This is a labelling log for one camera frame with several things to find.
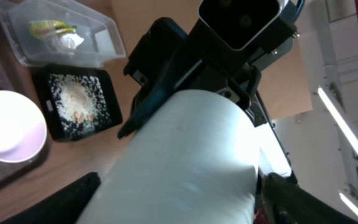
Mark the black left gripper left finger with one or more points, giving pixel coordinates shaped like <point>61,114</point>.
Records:
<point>64,206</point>

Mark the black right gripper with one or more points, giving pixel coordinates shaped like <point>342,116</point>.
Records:
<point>225,52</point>

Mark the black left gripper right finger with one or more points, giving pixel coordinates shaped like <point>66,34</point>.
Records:
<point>285,202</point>

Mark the pale green plastic cup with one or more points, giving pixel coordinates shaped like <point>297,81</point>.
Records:
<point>195,161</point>

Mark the leftover rice pile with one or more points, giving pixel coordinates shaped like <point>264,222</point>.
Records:
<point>80,103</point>

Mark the green snack wrapper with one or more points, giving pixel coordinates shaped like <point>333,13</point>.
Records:
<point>45,28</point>

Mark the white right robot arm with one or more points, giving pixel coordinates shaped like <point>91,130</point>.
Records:
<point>275,149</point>

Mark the black food waste tray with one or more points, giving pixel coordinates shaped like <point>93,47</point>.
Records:
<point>40,81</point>

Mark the crumpled white paper waste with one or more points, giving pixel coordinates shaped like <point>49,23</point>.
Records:
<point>68,42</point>

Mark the clear plastic waste bin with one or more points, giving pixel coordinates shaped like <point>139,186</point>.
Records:
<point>102,38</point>

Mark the dark brown serving tray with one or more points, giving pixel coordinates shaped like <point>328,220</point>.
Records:
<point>15,77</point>

